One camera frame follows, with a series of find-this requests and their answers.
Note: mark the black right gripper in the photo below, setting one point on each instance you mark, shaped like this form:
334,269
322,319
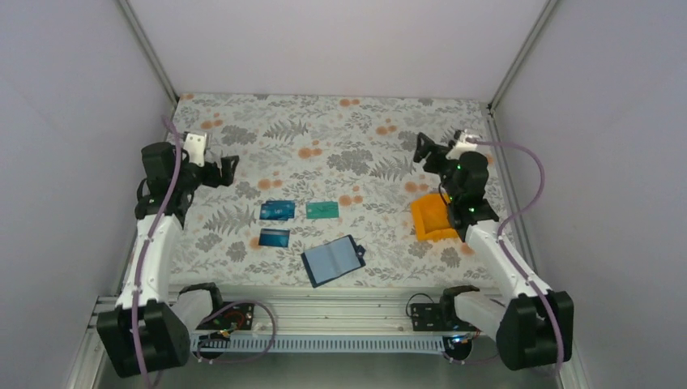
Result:
429,146

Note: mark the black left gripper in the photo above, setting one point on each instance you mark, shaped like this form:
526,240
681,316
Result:
215,181

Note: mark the light blue credit card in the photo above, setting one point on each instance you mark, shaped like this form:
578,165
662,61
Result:
277,210

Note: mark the blue striped credit card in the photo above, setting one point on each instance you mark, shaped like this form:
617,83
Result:
274,238

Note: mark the green credit card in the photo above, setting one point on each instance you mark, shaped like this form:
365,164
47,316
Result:
322,210

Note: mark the blue leather card holder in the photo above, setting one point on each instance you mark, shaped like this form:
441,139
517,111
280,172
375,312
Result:
332,260

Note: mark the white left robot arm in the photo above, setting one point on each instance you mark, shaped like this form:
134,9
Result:
144,332

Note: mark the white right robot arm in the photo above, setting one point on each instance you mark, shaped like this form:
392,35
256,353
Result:
531,324

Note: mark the yellow plastic bin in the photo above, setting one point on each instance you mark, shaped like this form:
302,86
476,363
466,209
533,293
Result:
430,218

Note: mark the floral table cloth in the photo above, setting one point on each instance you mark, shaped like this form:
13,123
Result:
356,151

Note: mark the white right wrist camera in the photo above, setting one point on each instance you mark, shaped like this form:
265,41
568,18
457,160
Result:
464,141

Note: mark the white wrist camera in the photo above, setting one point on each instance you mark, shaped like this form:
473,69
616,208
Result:
464,141
195,145

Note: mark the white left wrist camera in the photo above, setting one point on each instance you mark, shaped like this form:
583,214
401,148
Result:
195,145

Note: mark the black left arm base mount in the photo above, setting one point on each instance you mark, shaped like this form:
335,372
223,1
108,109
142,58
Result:
223,319

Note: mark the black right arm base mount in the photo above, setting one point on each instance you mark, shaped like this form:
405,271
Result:
427,315

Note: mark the aluminium rail base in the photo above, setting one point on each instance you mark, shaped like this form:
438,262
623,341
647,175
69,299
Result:
327,320

